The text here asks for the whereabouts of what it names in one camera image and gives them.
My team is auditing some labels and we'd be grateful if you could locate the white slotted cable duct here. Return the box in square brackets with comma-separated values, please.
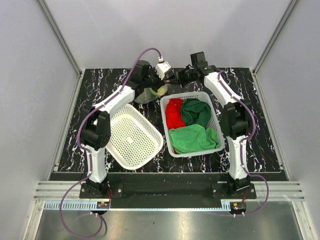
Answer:
[44, 201, 110, 211]

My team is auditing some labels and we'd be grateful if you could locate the red cloth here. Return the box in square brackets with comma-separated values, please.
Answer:
[165, 98, 186, 130]

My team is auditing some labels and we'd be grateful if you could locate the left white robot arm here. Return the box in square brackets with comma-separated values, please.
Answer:
[77, 59, 171, 198]

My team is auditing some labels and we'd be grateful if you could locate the white basket with cloths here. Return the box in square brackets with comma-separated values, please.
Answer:
[160, 91, 225, 158]

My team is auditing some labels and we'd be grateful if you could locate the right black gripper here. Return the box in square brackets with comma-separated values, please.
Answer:
[166, 66, 196, 89]

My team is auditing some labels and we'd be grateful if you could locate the empty white perforated basket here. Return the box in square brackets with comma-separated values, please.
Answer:
[106, 104, 164, 170]

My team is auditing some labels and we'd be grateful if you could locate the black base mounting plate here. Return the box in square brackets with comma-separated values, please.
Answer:
[79, 181, 257, 200]

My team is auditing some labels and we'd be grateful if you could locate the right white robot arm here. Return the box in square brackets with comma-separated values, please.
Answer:
[164, 52, 256, 199]

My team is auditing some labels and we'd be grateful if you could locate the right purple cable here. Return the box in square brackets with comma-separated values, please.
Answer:
[217, 69, 270, 217]

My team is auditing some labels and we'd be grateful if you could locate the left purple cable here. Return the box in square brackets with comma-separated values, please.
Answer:
[58, 47, 163, 237]

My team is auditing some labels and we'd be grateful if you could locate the dark green cloth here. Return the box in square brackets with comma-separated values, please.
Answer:
[180, 98, 212, 128]

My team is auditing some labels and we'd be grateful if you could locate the clear zip top bag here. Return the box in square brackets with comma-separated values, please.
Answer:
[133, 87, 162, 104]

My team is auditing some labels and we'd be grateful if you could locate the light green towel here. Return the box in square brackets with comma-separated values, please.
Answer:
[169, 124, 221, 154]

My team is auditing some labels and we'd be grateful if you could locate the green fake cabbage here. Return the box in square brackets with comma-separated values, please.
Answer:
[149, 84, 168, 97]

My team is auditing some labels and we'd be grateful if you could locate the purple cable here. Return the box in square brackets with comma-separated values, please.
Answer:
[58, 47, 163, 237]
[217, 69, 270, 217]

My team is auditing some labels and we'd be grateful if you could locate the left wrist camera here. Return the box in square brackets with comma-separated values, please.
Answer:
[155, 56, 172, 80]

